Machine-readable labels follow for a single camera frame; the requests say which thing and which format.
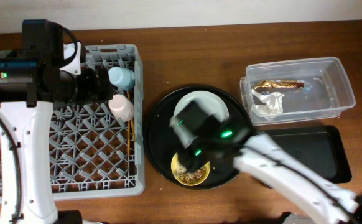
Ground blue plastic cup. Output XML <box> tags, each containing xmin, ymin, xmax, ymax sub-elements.
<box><xmin>108</xmin><ymin>67</ymin><xmax>136</xmax><ymax>90</ymax></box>

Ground pink plastic cup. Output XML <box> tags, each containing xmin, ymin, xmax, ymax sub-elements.
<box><xmin>108</xmin><ymin>94</ymin><xmax>134</xmax><ymax>122</ymax></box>

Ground food scraps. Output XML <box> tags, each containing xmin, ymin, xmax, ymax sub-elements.
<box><xmin>176</xmin><ymin>165</ymin><xmax>207</xmax><ymax>184</ymax></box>

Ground yellow bowl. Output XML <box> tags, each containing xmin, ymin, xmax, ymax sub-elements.
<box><xmin>170</xmin><ymin>153</ymin><xmax>211</xmax><ymax>187</ymax></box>

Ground white tissue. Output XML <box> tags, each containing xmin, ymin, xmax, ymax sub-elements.
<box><xmin>251</xmin><ymin>90</ymin><xmax>285</xmax><ymax>116</ymax></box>

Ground gold snack wrapper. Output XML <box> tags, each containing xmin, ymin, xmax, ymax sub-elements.
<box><xmin>253</xmin><ymin>80</ymin><xmax>305</xmax><ymax>90</ymax></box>

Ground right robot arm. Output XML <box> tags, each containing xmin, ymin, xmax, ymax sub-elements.
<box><xmin>169</xmin><ymin>101</ymin><xmax>362</xmax><ymax>223</ymax></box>

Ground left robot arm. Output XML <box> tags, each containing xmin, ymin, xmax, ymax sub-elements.
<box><xmin>0</xmin><ymin>58</ymin><xmax>112</xmax><ymax>223</ymax></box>

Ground grey dishwasher rack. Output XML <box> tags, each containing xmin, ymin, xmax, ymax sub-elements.
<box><xmin>0</xmin><ymin>44</ymin><xmax>144</xmax><ymax>202</ymax></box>

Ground round black tray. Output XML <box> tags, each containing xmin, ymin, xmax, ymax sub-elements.
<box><xmin>143</xmin><ymin>85</ymin><xmax>250</xmax><ymax>190</ymax></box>

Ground grey round plate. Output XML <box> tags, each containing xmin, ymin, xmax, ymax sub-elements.
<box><xmin>174</xmin><ymin>91</ymin><xmax>229</xmax><ymax>122</ymax></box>

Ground black rectangular tray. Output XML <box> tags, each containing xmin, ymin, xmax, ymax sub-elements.
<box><xmin>265</xmin><ymin>126</ymin><xmax>352</xmax><ymax>184</ymax></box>

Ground clear plastic bin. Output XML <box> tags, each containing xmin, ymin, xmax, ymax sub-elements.
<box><xmin>239</xmin><ymin>57</ymin><xmax>356</xmax><ymax>126</ymax></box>

